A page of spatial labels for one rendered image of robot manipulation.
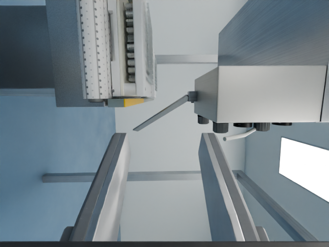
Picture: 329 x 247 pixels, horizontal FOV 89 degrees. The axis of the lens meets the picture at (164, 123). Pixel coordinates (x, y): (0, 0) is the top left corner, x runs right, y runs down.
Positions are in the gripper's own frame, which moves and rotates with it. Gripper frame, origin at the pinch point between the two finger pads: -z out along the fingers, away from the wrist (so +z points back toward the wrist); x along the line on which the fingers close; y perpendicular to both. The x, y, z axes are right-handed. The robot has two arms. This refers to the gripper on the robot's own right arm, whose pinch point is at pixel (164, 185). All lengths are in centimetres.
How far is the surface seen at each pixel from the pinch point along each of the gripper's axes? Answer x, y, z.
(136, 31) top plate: 5.7, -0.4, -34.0
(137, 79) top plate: 5.7, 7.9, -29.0
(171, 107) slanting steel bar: -2.1, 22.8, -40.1
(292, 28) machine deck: -29.3, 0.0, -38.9
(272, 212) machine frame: -63, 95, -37
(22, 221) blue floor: 103, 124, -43
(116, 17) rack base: 9.8, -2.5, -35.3
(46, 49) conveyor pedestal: 29.6, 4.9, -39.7
